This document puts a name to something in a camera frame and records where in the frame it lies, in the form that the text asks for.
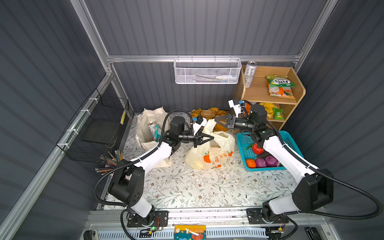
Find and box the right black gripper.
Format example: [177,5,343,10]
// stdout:
[214,115,255,134]

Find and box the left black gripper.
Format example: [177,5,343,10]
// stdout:
[177,129,213,149]

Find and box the teal snack packet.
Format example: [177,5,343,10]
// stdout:
[154,125,161,142]

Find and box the cream canvas tote bag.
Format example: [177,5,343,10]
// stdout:
[136,107,172,173]

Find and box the yellow translucent plastic bag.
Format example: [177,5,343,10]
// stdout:
[185,120,235,170]

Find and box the white Monster energy can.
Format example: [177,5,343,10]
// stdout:
[148,122,158,134]

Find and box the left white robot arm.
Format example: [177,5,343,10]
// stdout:
[108,116,214,222]

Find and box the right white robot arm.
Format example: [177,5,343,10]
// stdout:
[215,105,334,223]

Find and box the teal plastic basket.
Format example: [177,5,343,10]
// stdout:
[237,131,304,172]

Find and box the yellow snack packet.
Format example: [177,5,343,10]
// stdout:
[259,103,278,119]

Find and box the small green snack packet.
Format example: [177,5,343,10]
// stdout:
[273,108,285,120]

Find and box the red toy tomato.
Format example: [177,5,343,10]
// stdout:
[252,143,265,155]

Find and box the croissant bread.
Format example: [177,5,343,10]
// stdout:
[191,109,202,118]

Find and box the wooden shelf unit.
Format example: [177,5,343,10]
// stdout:
[233,66,306,130]

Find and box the sugared round bun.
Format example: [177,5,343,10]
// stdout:
[201,110,216,120]

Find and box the orange toy pumpkin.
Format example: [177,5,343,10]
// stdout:
[246,159,257,169]

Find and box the purple toy onion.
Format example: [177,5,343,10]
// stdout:
[265,155,280,167]

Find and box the orange snack bag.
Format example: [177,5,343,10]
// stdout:
[267,83,295,99]

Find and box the green snack bag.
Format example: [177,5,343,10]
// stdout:
[266,75,296,87]

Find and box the toothpaste tube in basket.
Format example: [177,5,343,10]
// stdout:
[194,74,238,82]

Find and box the rear silver drink can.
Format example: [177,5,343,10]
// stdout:
[244,61,257,88]

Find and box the bundle of pencils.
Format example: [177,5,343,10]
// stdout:
[95,150,123,176]

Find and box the colourful box at front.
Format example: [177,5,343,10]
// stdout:
[174,225,207,240]

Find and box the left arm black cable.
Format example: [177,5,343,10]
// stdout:
[92,108,193,240]

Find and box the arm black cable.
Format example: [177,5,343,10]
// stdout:
[241,100,384,220]
[92,108,193,240]

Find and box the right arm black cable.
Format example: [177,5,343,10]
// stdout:
[241,100,384,220]

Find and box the white wire wall basket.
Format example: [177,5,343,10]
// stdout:
[173,57,242,85]

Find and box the black wire wall basket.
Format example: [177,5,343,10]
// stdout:
[57,91,131,164]

